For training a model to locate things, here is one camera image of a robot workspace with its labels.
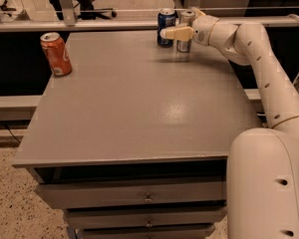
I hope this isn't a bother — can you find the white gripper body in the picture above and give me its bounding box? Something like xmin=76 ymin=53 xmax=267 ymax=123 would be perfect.
xmin=192 ymin=15 xmax=219 ymax=47

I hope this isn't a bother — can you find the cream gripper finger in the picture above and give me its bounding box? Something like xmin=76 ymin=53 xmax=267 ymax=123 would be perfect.
xmin=160 ymin=26 xmax=193 ymax=41
xmin=191 ymin=7 xmax=205 ymax=18

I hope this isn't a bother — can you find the silver blue redbull can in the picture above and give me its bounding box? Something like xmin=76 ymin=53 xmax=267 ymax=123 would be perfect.
xmin=176 ymin=10 xmax=195 ymax=53

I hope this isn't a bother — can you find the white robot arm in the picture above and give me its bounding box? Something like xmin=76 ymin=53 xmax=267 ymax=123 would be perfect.
xmin=160 ymin=10 xmax=299 ymax=239

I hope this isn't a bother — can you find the blue pepsi can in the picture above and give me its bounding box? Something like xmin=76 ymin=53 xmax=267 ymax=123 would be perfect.
xmin=157 ymin=8 xmax=176 ymax=48

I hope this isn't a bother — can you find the orange soda can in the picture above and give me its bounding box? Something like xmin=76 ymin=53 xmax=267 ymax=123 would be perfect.
xmin=40 ymin=32 xmax=72 ymax=77

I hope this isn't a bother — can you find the grey drawer cabinet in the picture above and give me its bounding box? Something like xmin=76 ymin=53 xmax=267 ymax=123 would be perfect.
xmin=11 ymin=29 xmax=267 ymax=239

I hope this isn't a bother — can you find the bottom grey drawer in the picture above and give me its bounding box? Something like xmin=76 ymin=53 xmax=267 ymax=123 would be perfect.
xmin=82 ymin=224 xmax=215 ymax=239

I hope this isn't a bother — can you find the grey drawer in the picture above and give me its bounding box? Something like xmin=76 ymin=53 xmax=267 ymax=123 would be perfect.
xmin=65 ymin=205 xmax=226 ymax=229
xmin=82 ymin=224 xmax=215 ymax=239
xmin=36 ymin=177 xmax=226 ymax=209

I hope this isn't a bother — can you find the top grey drawer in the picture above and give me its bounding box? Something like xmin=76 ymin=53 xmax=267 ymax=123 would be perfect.
xmin=36 ymin=177 xmax=226 ymax=209

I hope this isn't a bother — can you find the middle grey drawer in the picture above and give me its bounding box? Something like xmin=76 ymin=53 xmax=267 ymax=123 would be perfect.
xmin=65 ymin=205 xmax=226 ymax=229

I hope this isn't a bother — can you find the metal railing frame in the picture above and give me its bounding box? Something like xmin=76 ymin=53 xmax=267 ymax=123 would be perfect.
xmin=0 ymin=0 xmax=299 ymax=32

